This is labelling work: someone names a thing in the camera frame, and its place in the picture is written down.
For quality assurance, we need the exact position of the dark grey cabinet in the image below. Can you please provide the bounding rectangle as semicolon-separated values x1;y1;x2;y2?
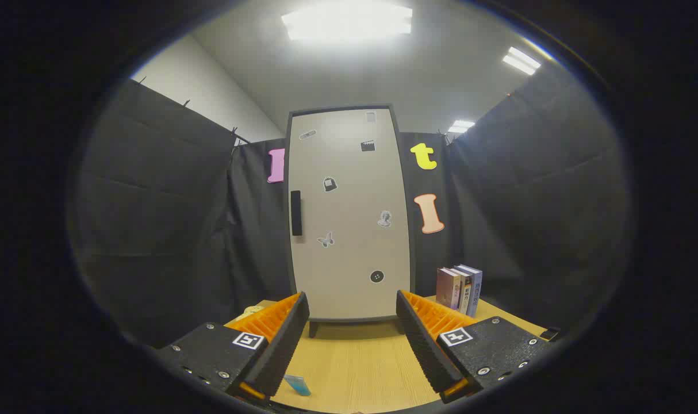
284;103;417;338

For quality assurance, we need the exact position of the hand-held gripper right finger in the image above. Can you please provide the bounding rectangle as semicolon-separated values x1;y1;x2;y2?
396;290;559;404

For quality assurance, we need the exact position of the pink cover book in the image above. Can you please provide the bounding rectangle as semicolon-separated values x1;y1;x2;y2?
436;267;462;310

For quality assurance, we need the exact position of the dark spine book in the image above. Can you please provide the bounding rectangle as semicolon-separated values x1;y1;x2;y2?
454;267;473;314

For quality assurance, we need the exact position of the blue grey book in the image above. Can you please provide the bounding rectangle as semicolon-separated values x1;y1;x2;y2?
459;264;483;318

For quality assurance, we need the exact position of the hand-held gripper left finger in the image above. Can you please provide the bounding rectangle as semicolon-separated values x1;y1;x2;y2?
154;291;310;403

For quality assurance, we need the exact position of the pale grey cabinet door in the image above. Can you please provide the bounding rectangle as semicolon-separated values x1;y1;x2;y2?
289;108;412;320

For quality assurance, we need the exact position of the black backdrop cloth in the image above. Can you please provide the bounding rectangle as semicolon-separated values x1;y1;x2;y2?
70;60;631;348

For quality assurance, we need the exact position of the large bright ceiling light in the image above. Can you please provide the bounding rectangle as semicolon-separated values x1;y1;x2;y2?
281;3;413;42

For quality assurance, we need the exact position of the white and blue cosmetic tube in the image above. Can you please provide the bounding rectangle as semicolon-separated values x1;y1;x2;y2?
284;375;312;397

